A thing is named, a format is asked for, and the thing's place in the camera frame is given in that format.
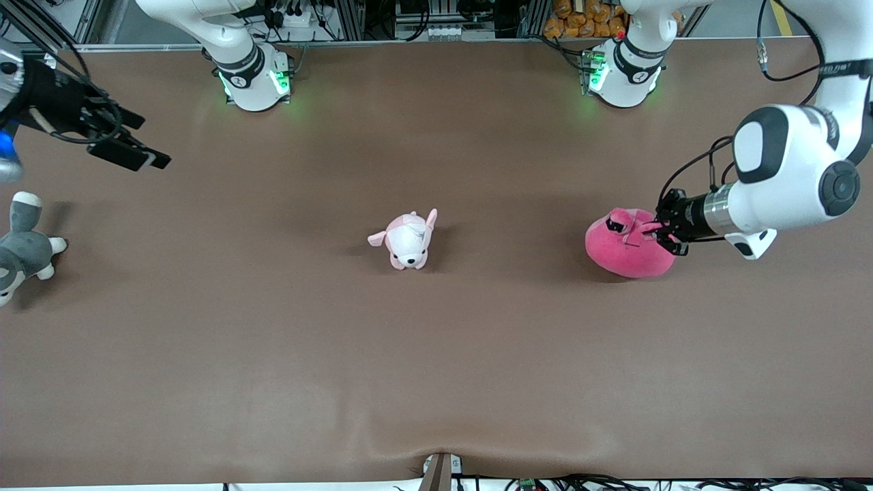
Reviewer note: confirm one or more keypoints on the grey white plush husky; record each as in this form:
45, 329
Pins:
26, 252

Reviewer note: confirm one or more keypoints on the aluminium table edge rail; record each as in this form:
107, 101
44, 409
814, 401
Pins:
409, 43

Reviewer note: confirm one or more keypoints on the pale pink white plush dog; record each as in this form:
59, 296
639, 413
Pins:
408, 245

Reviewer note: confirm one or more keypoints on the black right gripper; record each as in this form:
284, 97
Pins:
56, 101

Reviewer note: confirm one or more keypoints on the small green circuit board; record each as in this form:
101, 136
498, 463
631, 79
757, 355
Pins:
527, 485

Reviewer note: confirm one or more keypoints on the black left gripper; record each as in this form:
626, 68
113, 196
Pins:
676, 214

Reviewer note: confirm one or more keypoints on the hot pink round plush toy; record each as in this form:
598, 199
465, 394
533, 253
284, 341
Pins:
624, 252

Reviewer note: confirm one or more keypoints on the white terminal block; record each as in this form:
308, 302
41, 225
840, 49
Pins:
453, 31

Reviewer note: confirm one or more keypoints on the orange packets pile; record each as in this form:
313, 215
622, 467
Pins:
583, 19

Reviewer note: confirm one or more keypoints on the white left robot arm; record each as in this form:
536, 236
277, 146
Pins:
784, 170

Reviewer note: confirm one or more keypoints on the brown table mat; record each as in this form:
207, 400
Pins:
436, 368

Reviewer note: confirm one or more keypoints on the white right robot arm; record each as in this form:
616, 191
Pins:
249, 78

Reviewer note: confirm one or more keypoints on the white power strip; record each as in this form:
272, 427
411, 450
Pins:
292, 15

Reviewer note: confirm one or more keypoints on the aluminium frame profile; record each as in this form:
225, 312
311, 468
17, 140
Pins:
51, 20

